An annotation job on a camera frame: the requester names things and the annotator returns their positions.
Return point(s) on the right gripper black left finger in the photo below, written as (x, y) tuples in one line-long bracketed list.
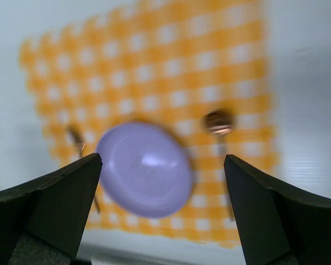
[(42, 221)]

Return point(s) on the purple plastic plate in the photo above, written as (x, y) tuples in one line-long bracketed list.
[(145, 170)]

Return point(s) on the copper fork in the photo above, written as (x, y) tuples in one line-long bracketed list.
[(79, 146)]

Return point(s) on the copper spoon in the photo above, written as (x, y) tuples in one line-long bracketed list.
[(219, 123)]

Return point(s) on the yellow white checkered cloth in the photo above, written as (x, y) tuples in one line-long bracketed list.
[(170, 63)]

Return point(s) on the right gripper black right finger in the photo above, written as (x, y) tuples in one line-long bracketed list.
[(277, 222)]

